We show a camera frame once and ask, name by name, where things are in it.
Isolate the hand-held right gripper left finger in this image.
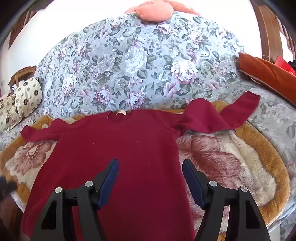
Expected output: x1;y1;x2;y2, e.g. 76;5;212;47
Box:
30;159;119;241

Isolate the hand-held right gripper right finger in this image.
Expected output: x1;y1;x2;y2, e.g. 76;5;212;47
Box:
182;159;271;241

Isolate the dark red sweater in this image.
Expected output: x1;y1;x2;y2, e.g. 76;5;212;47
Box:
21;91;261;241

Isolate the fleece blanket with orange border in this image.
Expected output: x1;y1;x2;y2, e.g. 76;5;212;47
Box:
0;100;290;241

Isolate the cream patterned cushion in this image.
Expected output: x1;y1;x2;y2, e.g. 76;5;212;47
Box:
0;95;16;133
14;77;43;118

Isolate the orange velvet cushion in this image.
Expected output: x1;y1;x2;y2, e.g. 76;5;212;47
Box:
238;52;296;105

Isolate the wooden chair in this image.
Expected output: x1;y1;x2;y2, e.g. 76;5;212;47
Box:
8;65;37;96

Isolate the red cloth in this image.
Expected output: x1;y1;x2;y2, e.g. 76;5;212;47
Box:
274;56;296;76

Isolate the pink plush pillow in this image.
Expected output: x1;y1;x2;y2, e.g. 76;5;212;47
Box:
125;0;201;22

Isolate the wooden door frame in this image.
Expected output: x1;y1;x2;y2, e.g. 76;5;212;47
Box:
251;0;289;63

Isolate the dark wooden window frame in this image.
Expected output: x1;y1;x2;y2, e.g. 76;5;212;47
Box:
9;9;35;49

